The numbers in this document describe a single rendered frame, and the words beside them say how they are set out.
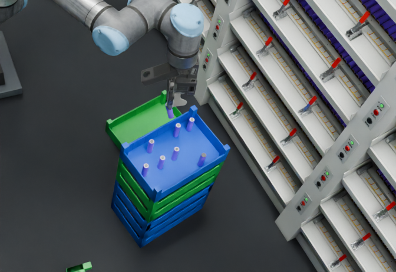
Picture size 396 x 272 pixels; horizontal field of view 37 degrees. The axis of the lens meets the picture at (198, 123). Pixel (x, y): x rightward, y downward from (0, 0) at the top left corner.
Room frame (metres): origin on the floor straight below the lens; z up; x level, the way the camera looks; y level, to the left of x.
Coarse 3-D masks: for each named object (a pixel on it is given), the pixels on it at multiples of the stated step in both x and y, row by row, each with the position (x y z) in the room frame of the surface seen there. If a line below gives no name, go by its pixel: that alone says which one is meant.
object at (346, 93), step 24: (264, 0) 1.48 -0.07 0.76; (288, 0) 1.43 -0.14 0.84; (288, 24) 1.41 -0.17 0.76; (312, 24) 1.40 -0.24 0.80; (312, 48) 1.34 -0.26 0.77; (336, 48) 1.34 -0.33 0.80; (312, 72) 1.26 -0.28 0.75; (336, 72) 1.27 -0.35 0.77; (360, 72) 1.27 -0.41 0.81; (336, 96) 1.19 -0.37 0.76; (360, 96) 1.20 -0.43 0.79
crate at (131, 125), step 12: (144, 108) 1.41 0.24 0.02; (156, 108) 1.45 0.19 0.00; (108, 120) 1.26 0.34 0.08; (120, 120) 1.31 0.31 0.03; (132, 120) 1.34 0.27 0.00; (144, 120) 1.36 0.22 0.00; (156, 120) 1.39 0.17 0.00; (168, 120) 1.41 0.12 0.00; (108, 132) 1.24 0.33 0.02; (120, 132) 1.27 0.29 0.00; (132, 132) 1.29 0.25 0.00; (144, 132) 1.31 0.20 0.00; (120, 144) 1.19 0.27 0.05
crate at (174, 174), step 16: (192, 112) 1.16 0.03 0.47; (160, 128) 1.07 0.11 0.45; (192, 128) 1.14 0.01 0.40; (208, 128) 1.13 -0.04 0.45; (128, 144) 0.97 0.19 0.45; (144, 144) 1.02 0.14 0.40; (160, 144) 1.04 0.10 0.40; (176, 144) 1.06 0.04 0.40; (192, 144) 1.08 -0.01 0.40; (208, 144) 1.10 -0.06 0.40; (128, 160) 0.91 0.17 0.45; (144, 160) 0.96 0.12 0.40; (176, 160) 1.00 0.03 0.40; (192, 160) 1.02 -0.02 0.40; (208, 160) 1.04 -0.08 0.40; (160, 176) 0.92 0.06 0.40; (176, 176) 0.94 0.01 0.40; (192, 176) 0.95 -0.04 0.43; (160, 192) 0.84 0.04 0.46
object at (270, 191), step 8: (216, 104) 1.54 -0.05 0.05; (216, 112) 1.52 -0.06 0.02; (224, 120) 1.48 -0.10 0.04; (232, 128) 1.45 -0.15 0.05; (232, 136) 1.43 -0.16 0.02; (240, 144) 1.39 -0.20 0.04; (240, 152) 1.38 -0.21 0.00; (248, 152) 1.36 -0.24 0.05; (248, 160) 1.34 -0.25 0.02; (256, 168) 1.30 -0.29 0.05; (256, 176) 1.29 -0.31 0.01; (264, 176) 1.28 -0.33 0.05; (264, 184) 1.26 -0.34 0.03; (272, 192) 1.22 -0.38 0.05; (272, 200) 1.21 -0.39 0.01; (280, 208) 1.17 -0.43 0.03
